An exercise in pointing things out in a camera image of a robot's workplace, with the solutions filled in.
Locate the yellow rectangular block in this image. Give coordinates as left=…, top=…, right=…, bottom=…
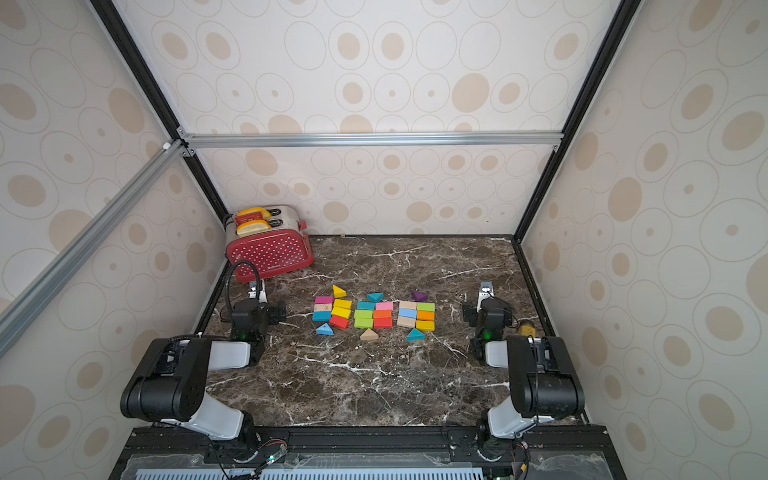
left=415, top=320, right=435, bottom=332
left=331, top=307, right=352, bottom=320
left=333, top=299, right=352, bottom=310

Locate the light blue triangular block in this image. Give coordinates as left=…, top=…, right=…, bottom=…
left=316, top=323, right=334, bottom=336

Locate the purple triangular block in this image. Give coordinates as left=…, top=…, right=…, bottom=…
left=412, top=291, right=429, bottom=302

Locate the light blue rectangular block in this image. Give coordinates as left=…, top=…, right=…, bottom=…
left=399, top=308, right=418, bottom=319

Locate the yellow triangular block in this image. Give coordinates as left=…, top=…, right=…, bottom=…
left=332, top=285, right=347, bottom=299

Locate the red rectangular block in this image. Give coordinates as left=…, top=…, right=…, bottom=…
left=373, top=318, right=393, bottom=329
left=329, top=315, right=350, bottom=330

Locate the natural wood triangular block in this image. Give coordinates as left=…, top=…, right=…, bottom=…
left=360, top=329, right=379, bottom=342

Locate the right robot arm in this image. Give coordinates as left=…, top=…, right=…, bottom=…
left=462, top=295, right=585, bottom=439

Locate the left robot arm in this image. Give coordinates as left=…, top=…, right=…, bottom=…
left=119, top=299, right=287, bottom=448

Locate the yellow toy bottle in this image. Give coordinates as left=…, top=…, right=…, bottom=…
left=517, top=320, right=537, bottom=337

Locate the red polka dot toy toaster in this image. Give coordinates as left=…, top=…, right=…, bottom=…
left=225, top=205, right=314, bottom=279

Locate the toy bread slice front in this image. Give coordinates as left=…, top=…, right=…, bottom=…
left=236, top=219, right=272, bottom=237

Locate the toy bread slice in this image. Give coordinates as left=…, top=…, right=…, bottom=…
left=236, top=219, right=272, bottom=237
left=234, top=207, right=281, bottom=225

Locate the toy bread slice rear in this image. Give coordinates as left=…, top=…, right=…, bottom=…
left=234, top=207, right=281, bottom=225

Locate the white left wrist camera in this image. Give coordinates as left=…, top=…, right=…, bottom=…
left=247, top=280, right=268, bottom=303

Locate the black corrugated cable hose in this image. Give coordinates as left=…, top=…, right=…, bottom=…
left=224, top=260, right=264, bottom=316

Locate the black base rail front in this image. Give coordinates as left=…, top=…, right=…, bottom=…
left=109, top=424, right=626, bottom=479

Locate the silver aluminium rail back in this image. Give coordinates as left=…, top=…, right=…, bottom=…
left=184, top=130, right=563, bottom=149

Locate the silver aluminium rail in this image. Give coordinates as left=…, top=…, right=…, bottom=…
left=1, top=139, right=184, bottom=355
left=184, top=130, right=563, bottom=149

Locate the silver aluminium rail left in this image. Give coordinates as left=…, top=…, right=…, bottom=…
left=1, top=139, right=184, bottom=355

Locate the black corner frame post left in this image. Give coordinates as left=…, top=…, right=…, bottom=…
left=89, top=0, right=232, bottom=289

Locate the black corner frame post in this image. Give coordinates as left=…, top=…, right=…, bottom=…
left=513, top=0, right=642, bottom=246
left=89, top=0, right=232, bottom=289

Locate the black corner frame post right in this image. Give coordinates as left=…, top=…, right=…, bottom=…
left=513, top=0, right=642, bottom=246

